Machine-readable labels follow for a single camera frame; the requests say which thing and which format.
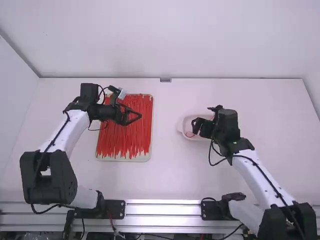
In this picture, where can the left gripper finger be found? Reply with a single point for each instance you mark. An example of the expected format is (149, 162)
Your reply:
(132, 111)
(133, 120)

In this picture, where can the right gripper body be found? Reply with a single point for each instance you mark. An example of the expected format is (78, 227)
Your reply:
(208, 128)

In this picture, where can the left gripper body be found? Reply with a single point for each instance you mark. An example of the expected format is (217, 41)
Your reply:
(121, 117)

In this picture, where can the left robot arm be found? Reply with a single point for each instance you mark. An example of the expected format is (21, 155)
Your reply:
(62, 135)

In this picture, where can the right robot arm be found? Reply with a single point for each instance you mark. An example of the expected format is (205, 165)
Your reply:
(252, 170)

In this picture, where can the white dish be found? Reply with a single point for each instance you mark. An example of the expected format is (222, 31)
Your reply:
(183, 125)

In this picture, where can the pale tray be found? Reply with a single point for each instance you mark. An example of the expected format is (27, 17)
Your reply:
(140, 159)

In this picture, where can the silver rails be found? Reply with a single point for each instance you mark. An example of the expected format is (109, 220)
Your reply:
(162, 212)

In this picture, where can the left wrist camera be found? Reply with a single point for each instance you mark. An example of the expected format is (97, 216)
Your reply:
(122, 94)

